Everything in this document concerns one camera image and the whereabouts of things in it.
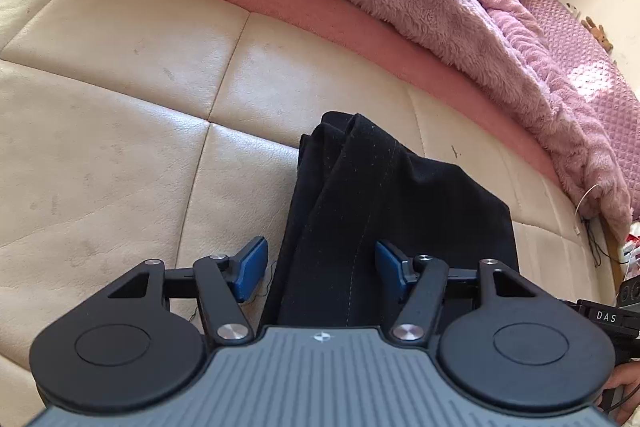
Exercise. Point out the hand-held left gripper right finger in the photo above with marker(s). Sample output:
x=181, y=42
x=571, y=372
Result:
x=390, y=267

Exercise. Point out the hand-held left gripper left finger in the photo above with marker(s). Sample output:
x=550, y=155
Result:
x=250, y=269

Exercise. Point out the black pants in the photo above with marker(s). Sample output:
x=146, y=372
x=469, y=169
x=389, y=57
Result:
x=375, y=207

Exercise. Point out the person's right hand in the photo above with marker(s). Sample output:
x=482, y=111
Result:
x=625, y=387

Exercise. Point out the black power strip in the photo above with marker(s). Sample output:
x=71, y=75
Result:
x=630, y=292

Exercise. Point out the red white printed packet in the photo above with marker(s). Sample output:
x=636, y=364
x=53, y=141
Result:
x=632, y=252

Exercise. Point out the pink quilted blanket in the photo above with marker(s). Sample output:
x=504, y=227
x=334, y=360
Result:
x=575, y=57

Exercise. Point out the brown plush toy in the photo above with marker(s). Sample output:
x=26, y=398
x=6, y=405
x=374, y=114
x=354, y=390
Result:
x=597, y=32

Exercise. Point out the cream leather bed frame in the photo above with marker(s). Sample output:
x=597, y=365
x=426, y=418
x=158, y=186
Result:
x=125, y=107

